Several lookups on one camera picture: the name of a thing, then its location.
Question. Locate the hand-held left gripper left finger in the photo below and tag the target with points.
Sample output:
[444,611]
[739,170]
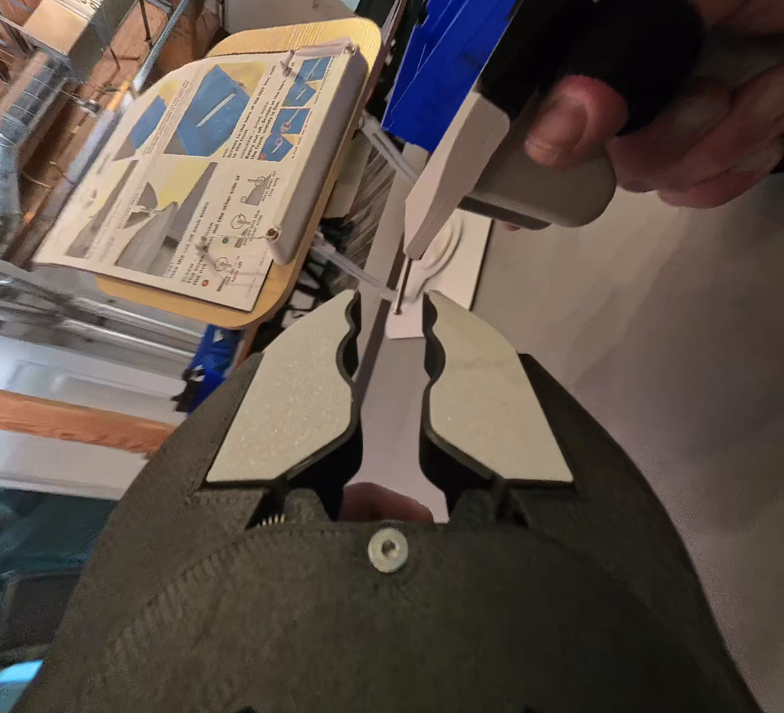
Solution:
[288,394]

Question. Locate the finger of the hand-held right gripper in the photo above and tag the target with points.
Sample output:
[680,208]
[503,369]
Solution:
[456,168]

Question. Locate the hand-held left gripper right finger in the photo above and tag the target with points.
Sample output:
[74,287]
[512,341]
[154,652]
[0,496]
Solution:
[490,401]

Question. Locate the person's right hand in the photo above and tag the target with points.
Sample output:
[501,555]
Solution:
[704,162]

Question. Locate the blue and black bag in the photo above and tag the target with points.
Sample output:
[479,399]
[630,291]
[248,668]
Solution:
[211,358]

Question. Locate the blue plastic bin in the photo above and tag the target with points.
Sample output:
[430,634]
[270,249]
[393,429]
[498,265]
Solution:
[453,33]

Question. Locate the wooden document stand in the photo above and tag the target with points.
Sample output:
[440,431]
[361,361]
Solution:
[331,131]

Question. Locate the printed instruction sheet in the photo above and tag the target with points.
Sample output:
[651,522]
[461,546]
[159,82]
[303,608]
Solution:
[184,186]

